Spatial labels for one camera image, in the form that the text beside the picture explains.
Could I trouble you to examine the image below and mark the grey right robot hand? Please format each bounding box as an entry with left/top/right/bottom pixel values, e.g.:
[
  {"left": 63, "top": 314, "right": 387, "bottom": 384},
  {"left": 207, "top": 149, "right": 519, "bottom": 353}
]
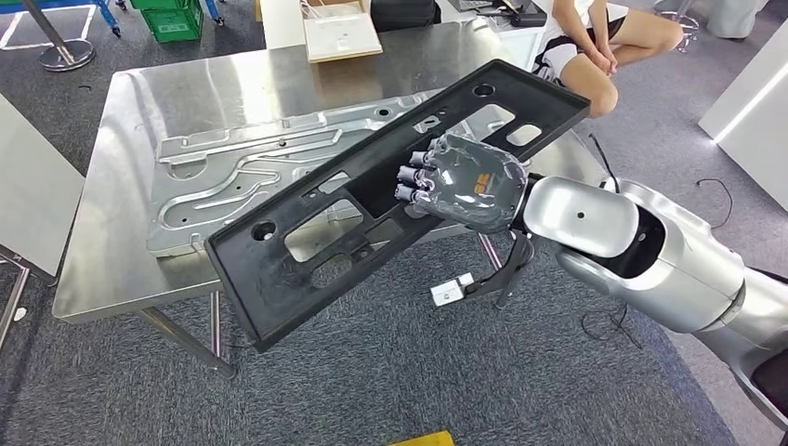
[{"left": 395, "top": 132, "right": 531, "bottom": 236}]

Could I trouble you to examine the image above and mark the black plastic plate frame part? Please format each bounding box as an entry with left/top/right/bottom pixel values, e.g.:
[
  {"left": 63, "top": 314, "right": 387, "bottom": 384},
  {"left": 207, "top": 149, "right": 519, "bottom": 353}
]
[{"left": 204, "top": 58, "right": 592, "bottom": 354}]

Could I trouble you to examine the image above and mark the stainless steel workbench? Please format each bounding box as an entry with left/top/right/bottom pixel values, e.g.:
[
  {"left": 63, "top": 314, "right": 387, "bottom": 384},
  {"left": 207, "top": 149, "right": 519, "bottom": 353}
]
[{"left": 52, "top": 18, "right": 611, "bottom": 380}]

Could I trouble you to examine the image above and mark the seated person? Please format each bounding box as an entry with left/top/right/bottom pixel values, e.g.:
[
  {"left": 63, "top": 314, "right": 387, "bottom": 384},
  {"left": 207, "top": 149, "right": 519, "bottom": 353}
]
[{"left": 532, "top": 0, "right": 686, "bottom": 118}]

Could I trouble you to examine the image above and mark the black router device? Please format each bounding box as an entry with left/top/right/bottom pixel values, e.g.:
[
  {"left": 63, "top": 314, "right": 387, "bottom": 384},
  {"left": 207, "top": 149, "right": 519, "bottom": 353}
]
[{"left": 509, "top": 1, "right": 548, "bottom": 29}]

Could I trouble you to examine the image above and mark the black zip case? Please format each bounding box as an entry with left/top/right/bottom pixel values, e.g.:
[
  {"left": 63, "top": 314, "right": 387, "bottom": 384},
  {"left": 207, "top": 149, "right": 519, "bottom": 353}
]
[{"left": 369, "top": 0, "right": 442, "bottom": 33}]

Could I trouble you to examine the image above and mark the open cardboard box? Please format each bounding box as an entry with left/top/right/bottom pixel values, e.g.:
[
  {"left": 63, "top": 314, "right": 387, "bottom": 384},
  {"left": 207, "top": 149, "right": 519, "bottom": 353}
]
[{"left": 301, "top": 0, "right": 384, "bottom": 65}]

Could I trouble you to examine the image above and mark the chrome stool base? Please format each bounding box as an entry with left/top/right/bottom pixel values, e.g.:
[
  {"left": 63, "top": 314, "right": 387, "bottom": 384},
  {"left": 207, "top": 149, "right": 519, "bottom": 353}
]
[{"left": 655, "top": 0, "right": 703, "bottom": 54}]

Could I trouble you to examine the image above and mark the stamped silver metal panel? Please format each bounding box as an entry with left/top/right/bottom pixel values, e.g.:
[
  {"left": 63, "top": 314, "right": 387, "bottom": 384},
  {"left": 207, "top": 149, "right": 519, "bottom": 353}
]
[{"left": 146, "top": 88, "right": 531, "bottom": 258}]

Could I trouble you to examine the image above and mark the white plinth with light strip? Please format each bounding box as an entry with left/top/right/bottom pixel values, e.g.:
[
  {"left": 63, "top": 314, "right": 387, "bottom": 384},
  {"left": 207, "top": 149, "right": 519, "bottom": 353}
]
[{"left": 698, "top": 21, "right": 788, "bottom": 214}]

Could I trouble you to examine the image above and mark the green plastic crate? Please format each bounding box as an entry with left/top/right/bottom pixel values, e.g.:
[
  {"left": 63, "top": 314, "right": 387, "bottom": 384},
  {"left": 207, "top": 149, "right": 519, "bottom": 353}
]
[
  {"left": 139, "top": 6, "right": 205, "bottom": 45},
  {"left": 129, "top": 0, "right": 200, "bottom": 11}
]

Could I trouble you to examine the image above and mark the white side table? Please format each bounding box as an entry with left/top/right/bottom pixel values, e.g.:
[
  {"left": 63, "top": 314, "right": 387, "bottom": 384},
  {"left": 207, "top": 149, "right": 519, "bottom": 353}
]
[{"left": 0, "top": 92, "right": 86, "bottom": 352}]

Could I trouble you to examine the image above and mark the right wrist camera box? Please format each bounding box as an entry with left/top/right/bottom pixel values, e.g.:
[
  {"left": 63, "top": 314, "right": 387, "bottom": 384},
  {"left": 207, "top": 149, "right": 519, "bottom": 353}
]
[{"left": 429, "top": 272, "right": 475, "bottom": 308}]

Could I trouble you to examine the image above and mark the black floor cable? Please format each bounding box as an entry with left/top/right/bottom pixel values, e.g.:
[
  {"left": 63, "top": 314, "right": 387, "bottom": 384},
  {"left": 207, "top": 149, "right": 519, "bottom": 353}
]
[
  {"left": 581, "top": 304, "right": 645, "bottom": 351},
  {"left": 695, "top": 178, "right": 735, "bottom": 230}
]

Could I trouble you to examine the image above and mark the chrome stanchion post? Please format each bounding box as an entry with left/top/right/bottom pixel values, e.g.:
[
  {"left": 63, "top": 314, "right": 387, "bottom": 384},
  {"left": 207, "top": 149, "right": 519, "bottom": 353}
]
[{"left": 23, "top": 0, "right": 97, "bottom": 73}]

